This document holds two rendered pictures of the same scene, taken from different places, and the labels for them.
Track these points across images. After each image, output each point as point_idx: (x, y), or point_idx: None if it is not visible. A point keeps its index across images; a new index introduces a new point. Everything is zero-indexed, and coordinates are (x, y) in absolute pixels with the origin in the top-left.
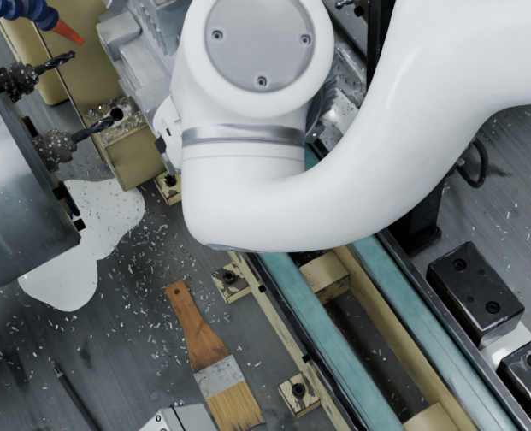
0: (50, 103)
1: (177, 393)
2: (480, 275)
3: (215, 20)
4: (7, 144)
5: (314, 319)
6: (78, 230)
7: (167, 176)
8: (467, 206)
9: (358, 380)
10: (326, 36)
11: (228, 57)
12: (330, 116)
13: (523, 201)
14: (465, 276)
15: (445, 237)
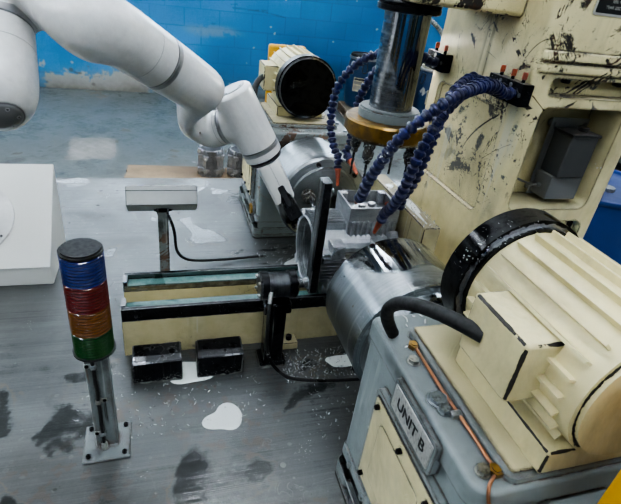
0: None
1: None
2: (223, 349)
3: (236, 82)
4: (297, 166)
5: (227, 276)
6: (288, 220)
7: None
8: (273, 386)
9: (195, 279)
10: (225, 97)
11: (227, 86)
12: None
13: (265, 410)
14: (226, 344)
15: (260, 371)
